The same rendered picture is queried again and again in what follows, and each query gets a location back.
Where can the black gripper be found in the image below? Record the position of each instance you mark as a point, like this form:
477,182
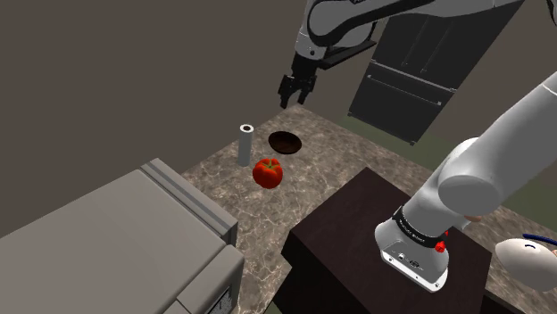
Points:
303,68

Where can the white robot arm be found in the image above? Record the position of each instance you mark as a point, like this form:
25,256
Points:
513,130

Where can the dark brown bowl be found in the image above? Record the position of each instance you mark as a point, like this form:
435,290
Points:
285,143

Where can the grey upright cylinder roll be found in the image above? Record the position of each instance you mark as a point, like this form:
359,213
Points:
245,148

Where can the red bell pepper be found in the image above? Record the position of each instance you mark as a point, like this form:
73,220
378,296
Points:
267,175

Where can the black fridge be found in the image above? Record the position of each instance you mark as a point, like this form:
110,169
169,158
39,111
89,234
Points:
404,91

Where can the dark robot stand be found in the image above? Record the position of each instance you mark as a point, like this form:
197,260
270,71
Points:
348,226

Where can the grey box appliance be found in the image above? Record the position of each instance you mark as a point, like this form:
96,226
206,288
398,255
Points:
108,243

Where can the white rounded object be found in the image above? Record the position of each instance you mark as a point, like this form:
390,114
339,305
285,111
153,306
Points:
528,263

